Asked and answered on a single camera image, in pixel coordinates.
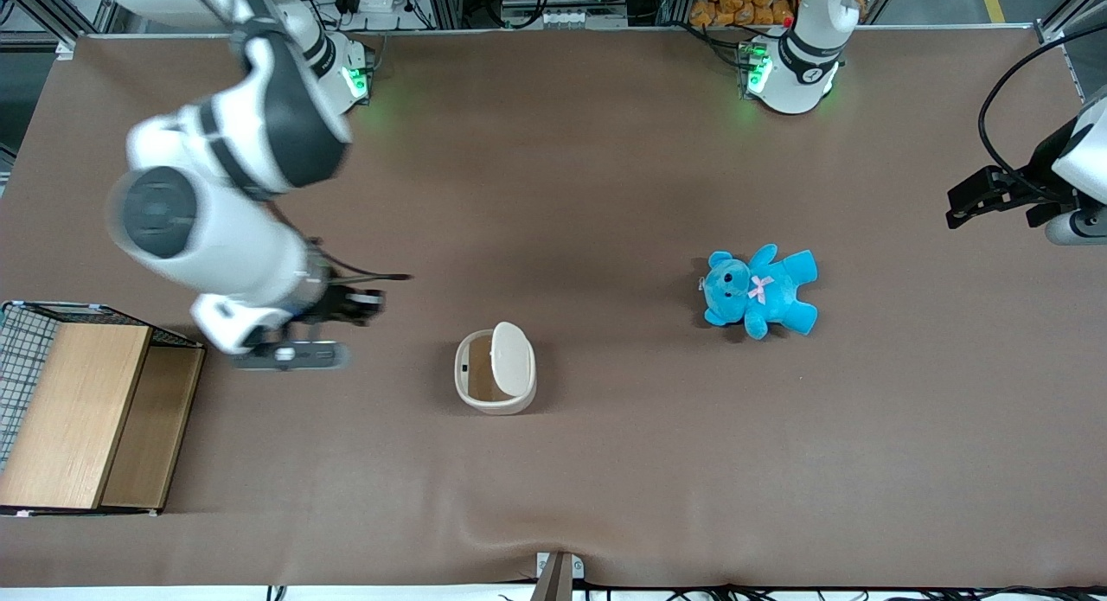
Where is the beige small trash can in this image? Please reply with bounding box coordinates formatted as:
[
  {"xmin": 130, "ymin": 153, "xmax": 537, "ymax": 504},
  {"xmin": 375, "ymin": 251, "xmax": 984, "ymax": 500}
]
[{"xmin": 454, "ymin": 328, "xmax": 538, "ymax": 416}]

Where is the beige swing trash can lid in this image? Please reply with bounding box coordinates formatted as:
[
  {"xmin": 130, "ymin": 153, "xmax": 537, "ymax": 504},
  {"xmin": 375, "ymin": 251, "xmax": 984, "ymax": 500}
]
[{"xmin": 490, "ymin": 322, "xmax": 531, "ymax": 400}]

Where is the wooden shelf box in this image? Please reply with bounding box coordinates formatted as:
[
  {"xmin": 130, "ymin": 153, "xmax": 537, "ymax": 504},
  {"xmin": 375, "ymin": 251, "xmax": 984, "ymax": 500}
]
[{"xmin": 0, "ymin": 322, "xmax": 208, "ymax": 517}]

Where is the blue teddy bear plush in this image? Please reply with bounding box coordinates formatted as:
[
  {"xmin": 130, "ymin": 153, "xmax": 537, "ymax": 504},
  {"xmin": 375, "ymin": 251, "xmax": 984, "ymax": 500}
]
[{"xmin": 700, "ymin": 244, "xmax": 820, "ymax": 341}]

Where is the brown table cover cloth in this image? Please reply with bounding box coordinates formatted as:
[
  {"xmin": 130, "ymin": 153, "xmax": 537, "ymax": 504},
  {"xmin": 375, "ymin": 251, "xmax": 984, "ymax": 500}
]
[{"xmin": 0, "ymin": 29, "xmax": 1107, "ymax": 590}]

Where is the orange items pile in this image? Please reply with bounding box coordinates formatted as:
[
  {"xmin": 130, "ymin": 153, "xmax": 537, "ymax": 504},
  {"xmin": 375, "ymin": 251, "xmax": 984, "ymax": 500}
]
[{"xmin": 688, "ymin": 0, "xmax": 798, "ymax": 29}]

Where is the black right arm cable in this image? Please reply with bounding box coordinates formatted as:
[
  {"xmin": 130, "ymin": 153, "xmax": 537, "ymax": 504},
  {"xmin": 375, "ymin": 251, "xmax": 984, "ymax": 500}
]
[{"xmin": 303, "ymin": 236, "xmax": 414, "ymax": 284}]

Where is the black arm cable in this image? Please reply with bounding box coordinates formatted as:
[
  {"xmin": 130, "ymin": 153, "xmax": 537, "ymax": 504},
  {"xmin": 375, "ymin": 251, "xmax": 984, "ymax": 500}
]
[
  {"xmin": 303, "ymin": 236, "xmax": 414, "ymax": 284},
  {"xmin": 978, "ymin": 22, "xmax": 1107, "ymax": 206}
]

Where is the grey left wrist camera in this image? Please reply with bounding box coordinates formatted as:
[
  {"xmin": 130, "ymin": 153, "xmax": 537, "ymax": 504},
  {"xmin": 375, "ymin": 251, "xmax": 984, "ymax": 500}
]
[{"xmin": 1045, "ymin": 209, "xmax": 1107, "ymax": 246}]

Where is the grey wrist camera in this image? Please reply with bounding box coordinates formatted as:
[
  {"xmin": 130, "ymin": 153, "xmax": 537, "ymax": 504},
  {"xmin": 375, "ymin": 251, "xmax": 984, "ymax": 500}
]
[
  {"xmin": 1045, "ymin": 209, "xmax": 1107, "ymax": 246},
  {"xmin": 232, "ymin": 341, "xmax": 352, "ymax": 372}
]

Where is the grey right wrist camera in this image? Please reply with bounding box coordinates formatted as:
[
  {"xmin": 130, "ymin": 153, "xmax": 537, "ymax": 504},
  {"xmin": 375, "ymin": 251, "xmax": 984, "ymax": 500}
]
[{"xmin": 232, "ymin": 341, "xmax": 352, "ymax": 372}]

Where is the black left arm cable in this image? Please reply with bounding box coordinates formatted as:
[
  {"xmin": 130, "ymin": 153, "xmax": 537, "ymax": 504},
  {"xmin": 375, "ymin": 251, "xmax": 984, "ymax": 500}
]
[{"xmin": 978, "ymin": 22, "xmax": 1107, "ymax": 206}]

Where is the aluminium frame post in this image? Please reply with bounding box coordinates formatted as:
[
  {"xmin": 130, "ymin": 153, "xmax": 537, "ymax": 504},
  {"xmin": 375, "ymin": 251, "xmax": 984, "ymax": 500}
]
[
  {"xmin": 0, "ymin": 0, "xmax": 115, "ymax": 42},
  {"xmin": 1033, "ymin": 0, "xmax": 1107, "ymax": 47}
]

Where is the black wire mesh basket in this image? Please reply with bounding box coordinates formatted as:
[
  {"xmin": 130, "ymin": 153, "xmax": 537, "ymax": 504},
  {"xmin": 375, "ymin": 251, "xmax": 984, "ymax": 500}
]
[{"xmin": 0, "ymin": 301, "xmax": 158, "ymax": 472}]

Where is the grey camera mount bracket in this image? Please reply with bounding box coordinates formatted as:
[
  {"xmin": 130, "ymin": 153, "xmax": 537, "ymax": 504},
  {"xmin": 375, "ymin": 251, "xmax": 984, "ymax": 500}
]
[{"xmin": 529, "ymin": 550, "xmax": 585, "ymax": 601}]

